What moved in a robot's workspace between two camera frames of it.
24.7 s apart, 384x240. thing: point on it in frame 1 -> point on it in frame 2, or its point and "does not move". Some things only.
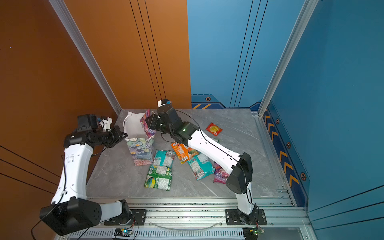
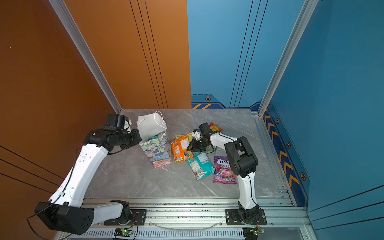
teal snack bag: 201,166 does not move
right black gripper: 153,119 -> 194,147
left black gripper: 118,133 -> 137,138
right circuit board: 252,233 does not move
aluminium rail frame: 200,218 does not move
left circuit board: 123,232 does not move
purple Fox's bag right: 221,175 does not move
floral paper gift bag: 141,147 -> 154,138
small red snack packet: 214,129 does not move
